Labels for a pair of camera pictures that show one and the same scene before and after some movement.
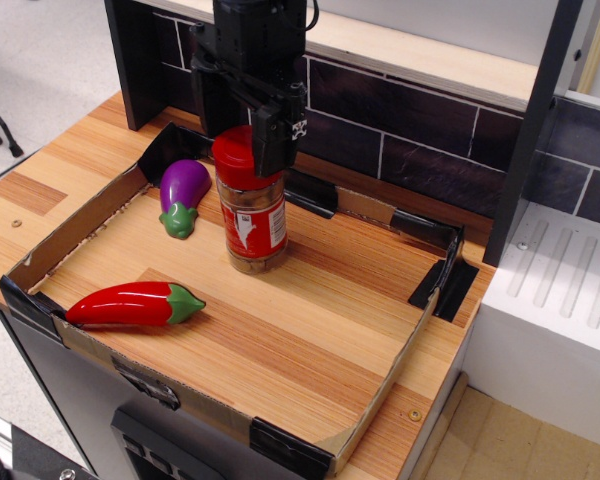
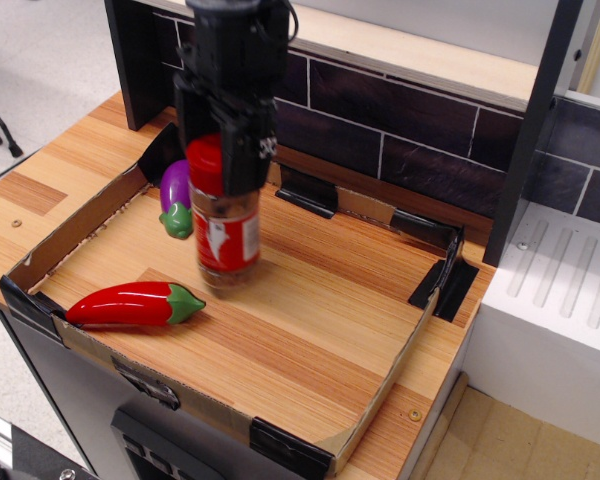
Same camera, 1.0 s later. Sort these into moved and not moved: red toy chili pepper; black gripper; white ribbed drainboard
Moved: black gripper
Not moved: red toy chili pepper; white ribbed drainboard
